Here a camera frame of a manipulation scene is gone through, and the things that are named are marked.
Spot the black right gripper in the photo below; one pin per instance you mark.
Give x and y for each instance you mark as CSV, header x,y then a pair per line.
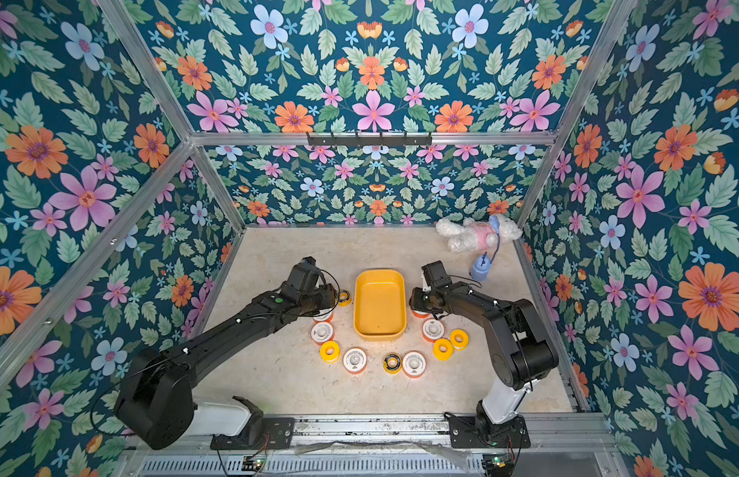
x,y
422,300

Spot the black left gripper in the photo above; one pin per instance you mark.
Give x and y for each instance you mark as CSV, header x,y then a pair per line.
x,y
328,294

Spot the yellow plastic storage box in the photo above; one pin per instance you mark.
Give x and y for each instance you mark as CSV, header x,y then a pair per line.
x,y
380,305

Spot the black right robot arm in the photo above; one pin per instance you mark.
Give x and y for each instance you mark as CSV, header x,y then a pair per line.
x,y
518,343

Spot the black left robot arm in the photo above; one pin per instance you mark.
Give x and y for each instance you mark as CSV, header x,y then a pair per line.
x,y
155,399

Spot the yellow black tape roll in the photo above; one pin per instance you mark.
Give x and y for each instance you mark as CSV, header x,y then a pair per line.
x,y
344,298
392,363

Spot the white plush toy pink shirt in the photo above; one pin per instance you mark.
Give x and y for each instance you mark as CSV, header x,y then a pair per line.
x,y
474,236

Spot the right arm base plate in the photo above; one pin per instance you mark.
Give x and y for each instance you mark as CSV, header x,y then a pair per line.
x,y
480,432

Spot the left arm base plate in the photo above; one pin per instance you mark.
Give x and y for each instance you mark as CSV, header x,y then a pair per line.
x,y
256,434

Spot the black wall hook rail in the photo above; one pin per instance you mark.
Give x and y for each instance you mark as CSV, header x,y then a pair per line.
x,y
358,140

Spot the aluminium front rail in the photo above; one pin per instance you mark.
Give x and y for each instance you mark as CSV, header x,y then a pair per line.
x,y
532,432

